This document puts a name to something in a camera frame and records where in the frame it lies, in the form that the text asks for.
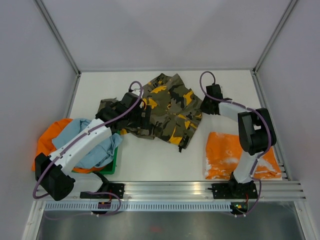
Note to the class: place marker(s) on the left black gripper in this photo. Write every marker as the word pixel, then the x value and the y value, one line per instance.
pixel 142 122

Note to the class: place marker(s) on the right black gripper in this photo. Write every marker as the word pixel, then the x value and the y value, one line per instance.
pixel 203 108

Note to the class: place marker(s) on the camouflage trousers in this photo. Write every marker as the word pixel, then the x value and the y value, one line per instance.
pixel 175 111

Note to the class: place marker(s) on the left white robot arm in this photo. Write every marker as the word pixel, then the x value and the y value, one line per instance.
pixel 53 172

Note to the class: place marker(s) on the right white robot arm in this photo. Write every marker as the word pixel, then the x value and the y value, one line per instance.
pixel 256 136

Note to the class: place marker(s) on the folded orange trousers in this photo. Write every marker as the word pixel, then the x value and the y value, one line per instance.
pixel 223 153

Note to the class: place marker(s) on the light blue garment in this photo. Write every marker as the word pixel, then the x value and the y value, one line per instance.
pixel 69 132

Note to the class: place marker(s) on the green plastic bin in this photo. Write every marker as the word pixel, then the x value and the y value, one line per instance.
pixel 112 165

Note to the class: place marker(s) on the orange garment in bin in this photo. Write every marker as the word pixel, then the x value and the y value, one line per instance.
pixel 46 146

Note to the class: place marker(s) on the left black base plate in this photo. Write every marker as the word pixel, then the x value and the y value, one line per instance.
pixel 104 191

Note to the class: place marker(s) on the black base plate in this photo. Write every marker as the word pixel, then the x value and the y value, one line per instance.
pixel 104 191
pixel 224 191

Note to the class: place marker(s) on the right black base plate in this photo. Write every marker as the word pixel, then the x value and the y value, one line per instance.
pixel 224 191

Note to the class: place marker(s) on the aluminium rail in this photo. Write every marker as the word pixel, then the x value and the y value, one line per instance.
pixel 198 190

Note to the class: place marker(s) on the white slotted cable duct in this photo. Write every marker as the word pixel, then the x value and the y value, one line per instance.
pixel 140 206

